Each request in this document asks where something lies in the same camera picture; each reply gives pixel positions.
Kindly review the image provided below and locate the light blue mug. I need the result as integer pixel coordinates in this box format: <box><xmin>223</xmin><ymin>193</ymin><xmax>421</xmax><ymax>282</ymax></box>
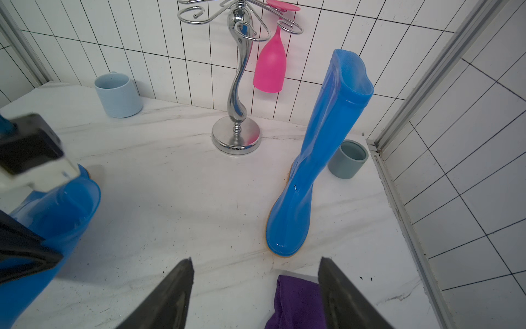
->
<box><xmin>95</xmin><ymin>72</ymin><xmax>143</xmax><ymax>119</ymax></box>

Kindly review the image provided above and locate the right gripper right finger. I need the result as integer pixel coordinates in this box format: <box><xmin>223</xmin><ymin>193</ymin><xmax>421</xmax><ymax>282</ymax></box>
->
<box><xmin>318</xmin><ymin>257</ymin><xmax>393</xmax><ymax>329</ymax></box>

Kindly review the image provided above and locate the grey-teal cup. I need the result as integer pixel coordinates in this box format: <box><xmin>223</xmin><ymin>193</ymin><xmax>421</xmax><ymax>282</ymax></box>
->
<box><xmin>327</xmin><ymin>140</ymin><xmax>368</xmax><ymax>180</ymax></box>

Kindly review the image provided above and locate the purple cloth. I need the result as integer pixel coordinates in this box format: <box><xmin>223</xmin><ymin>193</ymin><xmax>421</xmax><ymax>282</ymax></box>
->
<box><xmin>265</xmin><ymin>275</ymin><xmax>327</xmax><ymax>329</ymax></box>

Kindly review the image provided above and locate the blue rubber boot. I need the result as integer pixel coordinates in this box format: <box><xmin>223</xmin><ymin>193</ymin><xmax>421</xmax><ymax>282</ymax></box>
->
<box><xmin>1</xmin><ymin>167</ymin><xmax>101</xmax><ymax>328</ymax></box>
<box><xmin>265</xmin><ymin>49</ymin><xmax>374</xmax><ymax>257</ymax></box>

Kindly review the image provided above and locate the chrome glass holder stand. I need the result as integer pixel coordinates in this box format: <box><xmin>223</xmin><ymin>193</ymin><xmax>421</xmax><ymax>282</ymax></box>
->
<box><xmin>178</xmin><ymin>0</ymin><xmax>304</xmax><ymax>156</ymax></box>

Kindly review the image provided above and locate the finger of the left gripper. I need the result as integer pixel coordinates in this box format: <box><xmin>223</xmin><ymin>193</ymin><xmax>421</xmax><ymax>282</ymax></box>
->
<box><xmin>1</xmin><ymin>212</ymin><xmax>63</xmax><ymax>284</ymax></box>

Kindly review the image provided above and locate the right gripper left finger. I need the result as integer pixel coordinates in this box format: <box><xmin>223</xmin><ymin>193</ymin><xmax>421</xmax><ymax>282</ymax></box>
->
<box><xmin>118</xmin><ymin>259</ymin><xmax>195</xmax><ymax>329</ymax></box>

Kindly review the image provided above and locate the pink wine glass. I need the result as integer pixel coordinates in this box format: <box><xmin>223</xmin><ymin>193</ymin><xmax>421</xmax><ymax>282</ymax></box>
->
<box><xmin>253</xmin><ymin>18</ymin><xmax>302</xmax><ymax>93</ymax></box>

